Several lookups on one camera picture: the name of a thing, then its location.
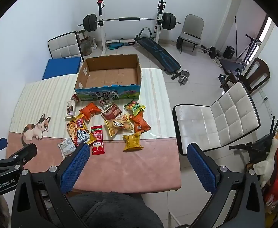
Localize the colourful candy bag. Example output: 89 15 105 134
123 100 146 117

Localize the black speaker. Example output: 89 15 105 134
223 46 236 59

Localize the small grey snack packet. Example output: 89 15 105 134
98 98 114 110

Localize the blue cushion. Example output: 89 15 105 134
42 57 83 80

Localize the yellow red instant noodle packet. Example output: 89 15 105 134
66 113 97 147

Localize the small white snack packet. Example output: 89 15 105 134
57 138 76 158

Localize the dark red snack packet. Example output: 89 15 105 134
101 104 122 121

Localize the striped cat print table cover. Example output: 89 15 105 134
7 68 181 193

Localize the white quilted chair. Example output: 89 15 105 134
47 31 83 60
172 81 261 156

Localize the brown wooden chair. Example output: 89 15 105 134
236 57 271 94

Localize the cardboard box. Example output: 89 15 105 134
74 54 142 101

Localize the short black barbell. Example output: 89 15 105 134
201 45 221 59

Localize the black sit-up bench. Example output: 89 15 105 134
134 27 182 74

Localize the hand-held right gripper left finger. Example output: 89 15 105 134
11 142 92 228

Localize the chrome dumbbell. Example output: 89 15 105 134
171 70 190 85

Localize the dark weight bench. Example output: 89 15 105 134
218 58 249 93

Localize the grey padded chair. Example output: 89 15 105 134
177 14 205 54

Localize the grey fleece clothing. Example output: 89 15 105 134
68 191 164 228

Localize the black metal stand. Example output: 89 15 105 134
234 15 263 61

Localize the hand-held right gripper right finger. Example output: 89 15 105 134
187 143 265 228

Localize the orange packet with brown label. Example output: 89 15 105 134
129 113 151 133

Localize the white goose plush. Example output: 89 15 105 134
253 132 278 187

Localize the clear water jug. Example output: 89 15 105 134
79 37 93 55

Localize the plain yellow snack packet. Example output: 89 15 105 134
122 132 144 152

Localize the yellow chips packet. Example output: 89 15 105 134
104 114 134 137

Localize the red and white snack packet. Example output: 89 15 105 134
91 125 106 155

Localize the orange snack packet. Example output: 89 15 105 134
79 102 102 121

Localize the white cookie packet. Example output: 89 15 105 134
65 100 77 118

